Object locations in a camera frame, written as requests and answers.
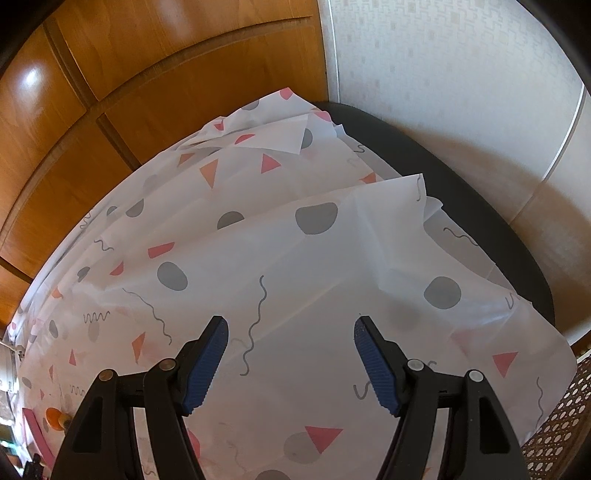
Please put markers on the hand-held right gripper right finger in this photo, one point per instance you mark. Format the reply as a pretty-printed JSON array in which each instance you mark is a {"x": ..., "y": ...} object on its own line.
[{"x": 376, "y": 369}]

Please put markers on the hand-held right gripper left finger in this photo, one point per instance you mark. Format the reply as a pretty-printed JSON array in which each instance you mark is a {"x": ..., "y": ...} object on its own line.
[{"x": 205, "y": 369}]

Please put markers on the orange without stem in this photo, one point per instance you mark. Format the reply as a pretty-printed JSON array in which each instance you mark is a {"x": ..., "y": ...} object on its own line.
[{"x": 54, "y": 417}]

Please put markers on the pink shallow cardboard box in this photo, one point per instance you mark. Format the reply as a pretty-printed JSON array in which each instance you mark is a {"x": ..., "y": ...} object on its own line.
[{"x": 37, "y": 434}]

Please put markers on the white patterned tablecloth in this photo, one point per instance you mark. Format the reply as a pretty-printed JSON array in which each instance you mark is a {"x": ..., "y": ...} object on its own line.
[{"x": 300, "y": 277}]

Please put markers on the woven rattan chair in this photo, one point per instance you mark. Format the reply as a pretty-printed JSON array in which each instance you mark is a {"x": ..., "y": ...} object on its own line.
[{"x": 561, "y": 434}]

